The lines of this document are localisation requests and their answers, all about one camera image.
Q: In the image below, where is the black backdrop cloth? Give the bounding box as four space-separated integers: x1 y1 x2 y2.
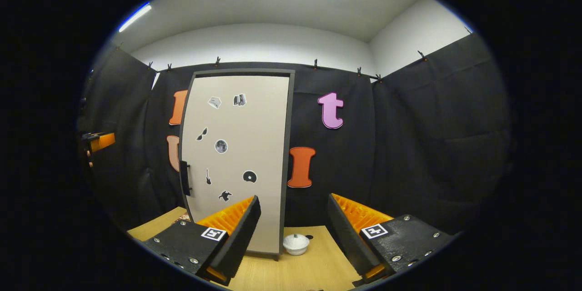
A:
77 32 512 237

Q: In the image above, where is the black cabinet door handle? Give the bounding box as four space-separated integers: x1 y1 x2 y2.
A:
180 160 192 197

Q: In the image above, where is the ceiling light panel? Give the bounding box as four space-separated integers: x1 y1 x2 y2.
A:
119 4 152 33

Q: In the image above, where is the beige cabinet door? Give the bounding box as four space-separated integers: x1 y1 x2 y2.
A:
181 75 291 255

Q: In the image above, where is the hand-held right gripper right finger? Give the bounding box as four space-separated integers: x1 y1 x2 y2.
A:
327 192 455 282

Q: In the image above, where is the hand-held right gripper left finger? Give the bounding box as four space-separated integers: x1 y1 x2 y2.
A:
145 195 262 286

